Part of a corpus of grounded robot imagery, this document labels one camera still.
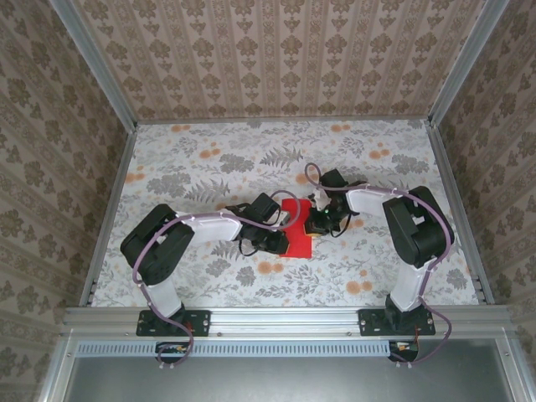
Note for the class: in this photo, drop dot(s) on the red paper sheet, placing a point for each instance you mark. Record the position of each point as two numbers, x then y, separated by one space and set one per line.
299 245

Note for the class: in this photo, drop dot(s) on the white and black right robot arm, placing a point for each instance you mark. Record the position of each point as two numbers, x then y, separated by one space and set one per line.
368 201

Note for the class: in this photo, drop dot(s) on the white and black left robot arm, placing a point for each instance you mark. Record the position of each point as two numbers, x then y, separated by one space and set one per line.
213 228

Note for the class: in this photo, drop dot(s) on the floral printed tablecloth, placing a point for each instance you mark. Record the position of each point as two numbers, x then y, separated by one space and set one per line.
209 142

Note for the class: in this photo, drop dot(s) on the grey metal panel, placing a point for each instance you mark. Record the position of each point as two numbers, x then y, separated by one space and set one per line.
293 381

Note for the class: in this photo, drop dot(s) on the black electronics board with connector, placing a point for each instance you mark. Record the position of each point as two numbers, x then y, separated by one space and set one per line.
167 354
408 355

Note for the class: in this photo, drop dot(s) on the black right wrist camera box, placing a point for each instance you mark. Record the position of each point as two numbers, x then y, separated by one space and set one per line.
334 180

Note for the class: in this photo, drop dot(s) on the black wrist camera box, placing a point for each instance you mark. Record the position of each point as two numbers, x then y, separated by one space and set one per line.
334 180
264 207

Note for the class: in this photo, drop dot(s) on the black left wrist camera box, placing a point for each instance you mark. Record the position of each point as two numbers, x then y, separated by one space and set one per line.
264 207

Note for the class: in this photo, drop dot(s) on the aluminium frame rail with bases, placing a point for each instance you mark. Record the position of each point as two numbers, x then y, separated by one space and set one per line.
285 320

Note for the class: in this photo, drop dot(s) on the thin aluminium table rail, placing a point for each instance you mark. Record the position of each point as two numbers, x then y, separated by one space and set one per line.
293 121

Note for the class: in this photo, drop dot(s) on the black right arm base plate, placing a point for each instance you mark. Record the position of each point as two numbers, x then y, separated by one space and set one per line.
368 322

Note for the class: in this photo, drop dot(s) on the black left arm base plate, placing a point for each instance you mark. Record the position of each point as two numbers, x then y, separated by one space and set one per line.
201 322

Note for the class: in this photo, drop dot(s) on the aluminium table side rail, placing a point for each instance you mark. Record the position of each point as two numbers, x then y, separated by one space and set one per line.
459 209
109 213

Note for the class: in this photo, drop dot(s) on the aluminium frame corner post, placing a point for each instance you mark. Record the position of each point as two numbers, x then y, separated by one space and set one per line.
100 63
465 63

